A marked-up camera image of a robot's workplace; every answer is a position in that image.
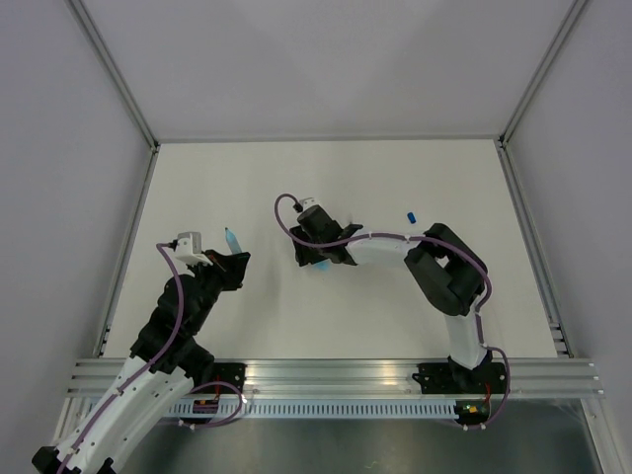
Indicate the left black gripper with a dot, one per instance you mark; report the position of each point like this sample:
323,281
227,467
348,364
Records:
230,269

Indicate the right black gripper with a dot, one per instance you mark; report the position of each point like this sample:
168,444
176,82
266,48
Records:
304,256

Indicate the light blue highlighter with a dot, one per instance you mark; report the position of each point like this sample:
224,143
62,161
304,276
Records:
232,242

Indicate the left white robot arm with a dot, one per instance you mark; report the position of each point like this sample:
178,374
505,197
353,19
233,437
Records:
165,363

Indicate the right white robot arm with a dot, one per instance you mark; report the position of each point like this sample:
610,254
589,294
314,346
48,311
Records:
452,278

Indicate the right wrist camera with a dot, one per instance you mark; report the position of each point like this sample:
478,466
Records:
304,203

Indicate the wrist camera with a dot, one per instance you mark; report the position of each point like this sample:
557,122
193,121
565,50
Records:
304,203
187,249

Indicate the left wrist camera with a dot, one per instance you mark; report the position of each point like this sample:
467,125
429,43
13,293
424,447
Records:
187,249

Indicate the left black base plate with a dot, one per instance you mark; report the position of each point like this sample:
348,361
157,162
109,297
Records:
233,373

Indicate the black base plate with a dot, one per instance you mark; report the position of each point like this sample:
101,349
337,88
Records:
233,373
448,378

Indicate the white slotted cable duct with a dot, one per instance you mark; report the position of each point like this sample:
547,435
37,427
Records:
190,409

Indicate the aluminium front rail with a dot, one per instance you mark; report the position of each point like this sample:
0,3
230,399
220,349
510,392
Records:
531,378

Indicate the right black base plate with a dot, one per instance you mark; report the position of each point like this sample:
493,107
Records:
448,378

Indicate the left aluminium frame post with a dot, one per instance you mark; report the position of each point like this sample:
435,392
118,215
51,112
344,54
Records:
97,42

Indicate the aluminium frame post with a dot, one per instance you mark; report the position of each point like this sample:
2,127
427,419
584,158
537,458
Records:
97,42
553,50

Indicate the right aluminium frame post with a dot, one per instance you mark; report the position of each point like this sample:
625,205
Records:
553,50

